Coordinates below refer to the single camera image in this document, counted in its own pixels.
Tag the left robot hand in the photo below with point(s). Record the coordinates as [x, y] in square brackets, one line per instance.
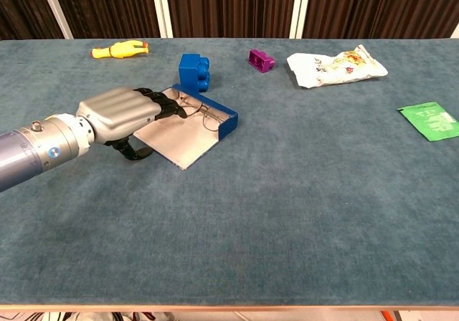
[118, 113]

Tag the blue glasses case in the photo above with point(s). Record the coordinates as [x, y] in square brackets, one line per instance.
[186, 145]

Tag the blue toy brick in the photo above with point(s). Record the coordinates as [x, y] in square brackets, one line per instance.
[191, 72]

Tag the wire-rimmed eyeglasses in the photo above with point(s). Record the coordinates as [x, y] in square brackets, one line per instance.
[211, 122]

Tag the yellow rubber chicken toy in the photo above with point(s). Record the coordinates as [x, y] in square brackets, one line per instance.
[120, 49]

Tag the dark brown pleated curtain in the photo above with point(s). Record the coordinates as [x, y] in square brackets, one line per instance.
[376, 5]
[229, 5]
[107, 5]
[21, 5]

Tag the purple toy brick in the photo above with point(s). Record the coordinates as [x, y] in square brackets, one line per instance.
[263, 63]

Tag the teal table cloth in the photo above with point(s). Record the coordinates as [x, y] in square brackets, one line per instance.
[269, 210]

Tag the white snack bag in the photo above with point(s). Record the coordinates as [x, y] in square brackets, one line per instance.
[333, 68]

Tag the green sachet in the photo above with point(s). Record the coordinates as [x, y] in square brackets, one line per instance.
[432, 120]

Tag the white aluminium frame post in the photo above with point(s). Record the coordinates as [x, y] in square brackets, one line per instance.
[54, 5]
[455, 32]
[161, 5]
[300, 5]

